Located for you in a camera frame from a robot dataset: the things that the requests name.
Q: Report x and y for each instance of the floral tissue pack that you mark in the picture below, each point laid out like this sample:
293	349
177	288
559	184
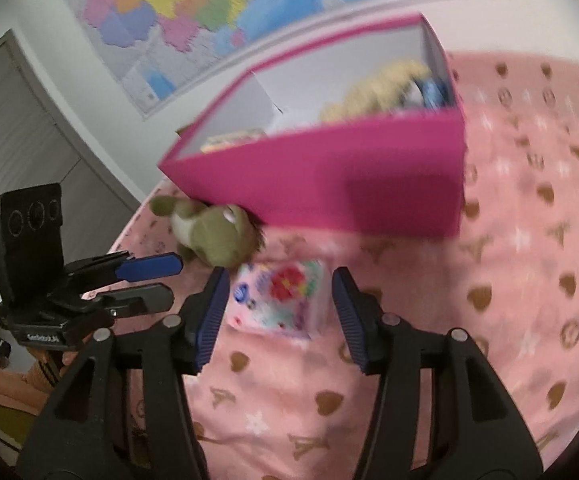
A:
284	295

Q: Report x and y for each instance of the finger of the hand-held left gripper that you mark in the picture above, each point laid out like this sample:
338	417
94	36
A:
139	299
149	266

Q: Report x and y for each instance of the blue patterned soft item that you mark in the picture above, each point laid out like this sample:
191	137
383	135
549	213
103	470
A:
434	92

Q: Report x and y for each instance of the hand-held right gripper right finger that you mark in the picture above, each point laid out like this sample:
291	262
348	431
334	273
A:
349	310

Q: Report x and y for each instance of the grey wardrobe door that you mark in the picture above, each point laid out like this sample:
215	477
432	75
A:
19	125

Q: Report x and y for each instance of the green plush toy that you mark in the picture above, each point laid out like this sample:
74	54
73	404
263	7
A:
214	240

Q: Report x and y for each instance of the colourful wall map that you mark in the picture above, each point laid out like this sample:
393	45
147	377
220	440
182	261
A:
194	10

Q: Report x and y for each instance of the pink printed blanket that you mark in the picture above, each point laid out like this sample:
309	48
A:
519	210

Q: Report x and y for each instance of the pink cardboard box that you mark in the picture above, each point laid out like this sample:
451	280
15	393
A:
344	180

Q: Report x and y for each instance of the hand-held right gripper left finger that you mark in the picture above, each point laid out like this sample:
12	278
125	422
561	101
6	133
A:
212	310

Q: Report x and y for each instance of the beige plush toy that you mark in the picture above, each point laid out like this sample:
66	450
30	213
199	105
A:
369	92

